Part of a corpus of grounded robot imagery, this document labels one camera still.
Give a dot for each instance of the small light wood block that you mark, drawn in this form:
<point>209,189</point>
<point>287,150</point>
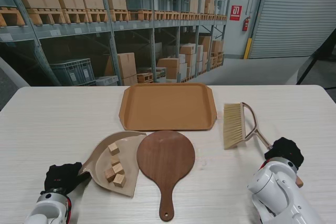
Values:
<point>119,180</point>
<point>114,148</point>
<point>117,168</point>
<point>115,160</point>
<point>109,175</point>

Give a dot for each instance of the warehouse photo backdrop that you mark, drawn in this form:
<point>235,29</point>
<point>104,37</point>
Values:
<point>78,51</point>

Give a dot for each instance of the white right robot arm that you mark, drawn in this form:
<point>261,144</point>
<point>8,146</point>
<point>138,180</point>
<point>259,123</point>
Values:
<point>273,190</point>

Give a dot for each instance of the black tripod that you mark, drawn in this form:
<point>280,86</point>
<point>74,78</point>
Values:
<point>319,53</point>

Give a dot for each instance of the dark round wooden cutting board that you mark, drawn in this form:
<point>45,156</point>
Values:
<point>165,166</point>

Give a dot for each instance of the beige plastic dustpan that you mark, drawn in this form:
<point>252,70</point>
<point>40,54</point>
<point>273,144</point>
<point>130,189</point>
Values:
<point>128,145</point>

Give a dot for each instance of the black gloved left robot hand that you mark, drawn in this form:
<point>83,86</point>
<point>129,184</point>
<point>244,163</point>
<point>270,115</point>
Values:
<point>60,178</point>

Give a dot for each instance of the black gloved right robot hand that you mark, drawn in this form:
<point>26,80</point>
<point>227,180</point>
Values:
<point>287,150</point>

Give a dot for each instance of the orange-brown plastic tray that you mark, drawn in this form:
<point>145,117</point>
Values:
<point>168,106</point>

